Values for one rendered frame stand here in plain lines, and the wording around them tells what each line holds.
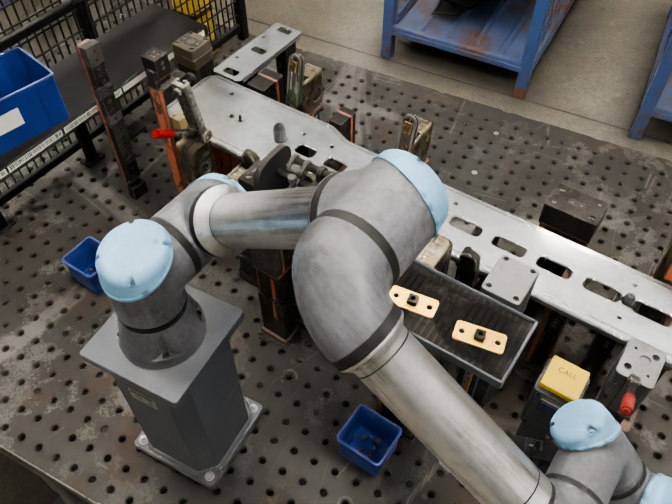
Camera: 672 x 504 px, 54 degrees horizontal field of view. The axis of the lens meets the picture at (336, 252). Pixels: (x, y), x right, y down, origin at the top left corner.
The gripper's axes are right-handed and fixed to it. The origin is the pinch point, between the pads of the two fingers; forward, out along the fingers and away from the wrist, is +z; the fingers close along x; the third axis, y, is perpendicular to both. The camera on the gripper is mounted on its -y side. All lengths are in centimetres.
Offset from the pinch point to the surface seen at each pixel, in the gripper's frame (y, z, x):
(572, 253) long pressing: 47, 7, -26
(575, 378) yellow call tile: 17.4, -15.5, -3.6
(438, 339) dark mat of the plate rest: 19.6, -1.5, 12.9
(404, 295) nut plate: 26.2, 4.8, 16.5
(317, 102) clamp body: 84, 66, 13
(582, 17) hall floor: 247, 150, -177
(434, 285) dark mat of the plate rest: 29.2, 3.4, 11.7
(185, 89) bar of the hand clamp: 64, 48, 51
